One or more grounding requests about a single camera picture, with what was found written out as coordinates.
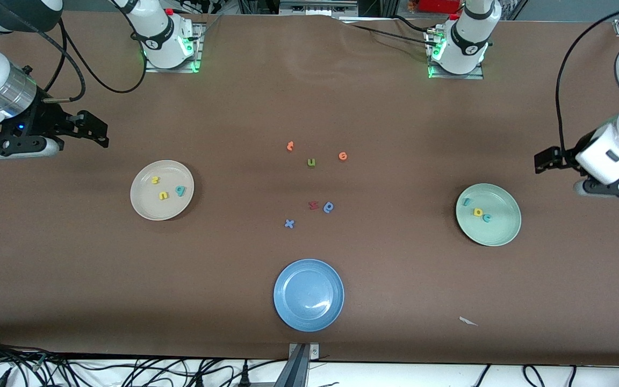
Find blue plate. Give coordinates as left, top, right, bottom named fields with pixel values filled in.
left=273, top=259, right=345, bottom=333

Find grey metal box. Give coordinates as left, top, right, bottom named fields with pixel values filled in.
left=280, top=0, right=358, bottom=17

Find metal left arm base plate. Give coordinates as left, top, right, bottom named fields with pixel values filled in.
left=427, top=30, right=485, bottom=80

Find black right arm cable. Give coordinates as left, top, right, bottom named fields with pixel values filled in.
left=35, top=19, right=147, bottom=104

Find beige brown plate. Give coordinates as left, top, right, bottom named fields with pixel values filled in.
left=129, top=160, right=195, bottom=221

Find red box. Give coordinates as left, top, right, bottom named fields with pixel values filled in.
left=420, top=0, right=460, bottom=14

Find green plate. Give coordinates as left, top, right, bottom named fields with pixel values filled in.
left=455, top=183, right=522, bottom=247

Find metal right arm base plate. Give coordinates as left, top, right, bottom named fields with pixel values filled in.
left=145, top=23, right=206, bottom=73

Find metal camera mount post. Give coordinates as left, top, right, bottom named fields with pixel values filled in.
left=275, top=343, right=320, bottom=387

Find brown table cover sheet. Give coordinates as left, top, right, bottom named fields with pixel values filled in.
left=0, top=10, right=619, bottom=367

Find black cable to arm base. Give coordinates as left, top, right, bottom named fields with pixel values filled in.
left=336, top=15, right=436, bottom=46

